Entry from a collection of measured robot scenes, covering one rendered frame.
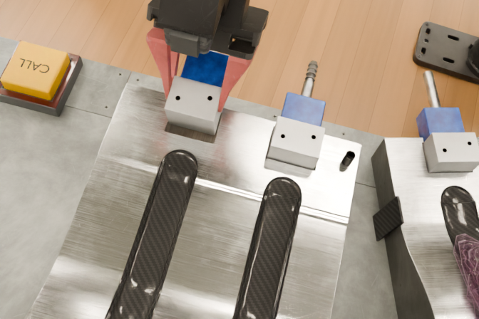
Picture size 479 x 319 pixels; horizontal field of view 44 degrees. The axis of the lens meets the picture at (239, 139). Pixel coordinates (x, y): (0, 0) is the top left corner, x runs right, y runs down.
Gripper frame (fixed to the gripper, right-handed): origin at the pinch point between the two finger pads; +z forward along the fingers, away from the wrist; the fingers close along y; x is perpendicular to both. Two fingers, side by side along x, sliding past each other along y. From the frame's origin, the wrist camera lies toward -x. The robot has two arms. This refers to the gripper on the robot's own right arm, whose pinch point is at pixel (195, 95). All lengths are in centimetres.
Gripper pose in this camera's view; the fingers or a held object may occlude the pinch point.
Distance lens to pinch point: 58.4
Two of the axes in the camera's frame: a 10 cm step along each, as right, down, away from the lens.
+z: -1.9, 8.3, 5.2
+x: 1.7, -4.9, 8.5
